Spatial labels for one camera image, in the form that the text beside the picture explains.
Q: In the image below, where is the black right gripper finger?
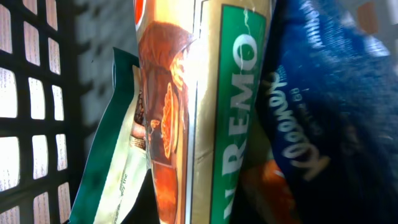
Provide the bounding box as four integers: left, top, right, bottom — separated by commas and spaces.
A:
122, 169, 160, 224

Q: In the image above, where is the green snack bag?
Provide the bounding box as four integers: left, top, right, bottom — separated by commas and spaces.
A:
68, 48, 147, 224

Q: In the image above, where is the spaghetti pasta packet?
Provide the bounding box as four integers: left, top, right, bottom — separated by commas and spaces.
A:
133, 0, 302, 224

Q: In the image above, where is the grey plastic basket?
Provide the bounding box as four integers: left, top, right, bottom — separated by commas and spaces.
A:
0, 0, 398, 224

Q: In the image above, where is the blue toothpaste box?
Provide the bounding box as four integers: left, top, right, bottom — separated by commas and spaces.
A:
256, 0, 397, 223

